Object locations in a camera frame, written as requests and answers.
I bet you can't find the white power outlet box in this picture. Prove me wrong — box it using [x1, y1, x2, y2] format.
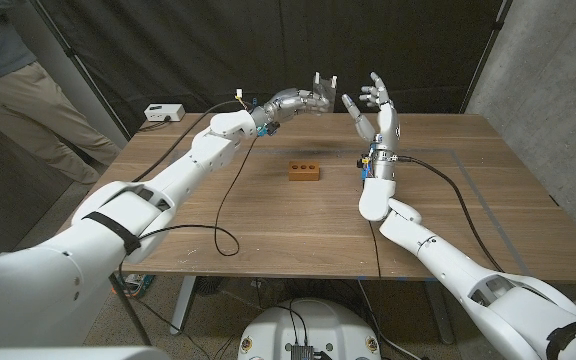
[143, 103, 187, 123]

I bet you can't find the wooden block with three holes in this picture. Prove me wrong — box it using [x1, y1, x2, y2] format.
[287, 160, 321, 182]

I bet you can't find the black power outlet cord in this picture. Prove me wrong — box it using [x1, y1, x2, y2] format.
[137, 117, 172, 133]

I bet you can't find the orange and teal floor item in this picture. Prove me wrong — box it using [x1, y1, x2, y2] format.
[117, 273, 155, 300]

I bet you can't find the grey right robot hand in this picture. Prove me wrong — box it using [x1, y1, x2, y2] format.
[341, 71, 402, 151]

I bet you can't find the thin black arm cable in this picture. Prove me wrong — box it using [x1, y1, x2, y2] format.
[112, 135, 260, 360]
[367, 219, 383, 280]

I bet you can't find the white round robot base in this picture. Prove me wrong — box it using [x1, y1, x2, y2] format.
[237, 298, 383, 360]

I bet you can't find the dark round ribbed object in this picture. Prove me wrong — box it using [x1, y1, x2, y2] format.
[195, 276, 227, 296]

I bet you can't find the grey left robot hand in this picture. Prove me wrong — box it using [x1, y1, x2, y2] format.
[250, 88, 332, 126]

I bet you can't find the grey table leg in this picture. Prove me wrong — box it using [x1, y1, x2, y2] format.
[422, 280, 455, 346]

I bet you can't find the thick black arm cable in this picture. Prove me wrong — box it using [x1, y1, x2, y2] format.
[131, 99, 249, 184]
[396, 154, 507, 274]

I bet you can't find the black backdrop stand pole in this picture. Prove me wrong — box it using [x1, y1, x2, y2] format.
[30, 0, 132, 141]
[460, 0, 514, 115]

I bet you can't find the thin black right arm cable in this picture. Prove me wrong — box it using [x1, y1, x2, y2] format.
[367, 219, 383, 280]

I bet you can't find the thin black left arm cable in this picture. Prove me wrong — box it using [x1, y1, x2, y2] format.
[112, 135, 260, 360]

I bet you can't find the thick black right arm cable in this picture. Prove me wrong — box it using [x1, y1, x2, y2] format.
[396, 154, 507, 274]

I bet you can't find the white table leg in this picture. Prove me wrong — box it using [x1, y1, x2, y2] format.
[170, 275, 198, 336]

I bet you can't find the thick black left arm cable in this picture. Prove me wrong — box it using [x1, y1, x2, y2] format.
[131, 99, 249, 184]

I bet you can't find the person in khaki trousers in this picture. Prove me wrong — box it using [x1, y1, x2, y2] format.
[0, 0, 122, 186]

